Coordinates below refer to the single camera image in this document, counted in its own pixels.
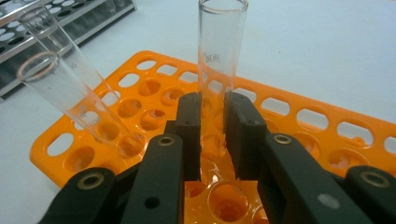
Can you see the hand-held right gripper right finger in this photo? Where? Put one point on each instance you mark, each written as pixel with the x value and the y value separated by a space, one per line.
pixel 243 133

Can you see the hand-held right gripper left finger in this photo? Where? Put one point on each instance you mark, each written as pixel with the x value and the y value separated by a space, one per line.
pixel 190 130

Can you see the orange plastic test tube rack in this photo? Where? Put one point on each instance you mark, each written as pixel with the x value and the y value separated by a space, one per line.
pixel 323 140

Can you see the clear glass test tube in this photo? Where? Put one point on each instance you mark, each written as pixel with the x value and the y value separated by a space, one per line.
pixel 81 68
pixel 218 46
pixel 77 105

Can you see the metal test tube rack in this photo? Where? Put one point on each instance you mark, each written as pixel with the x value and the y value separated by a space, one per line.
pixel 102 15

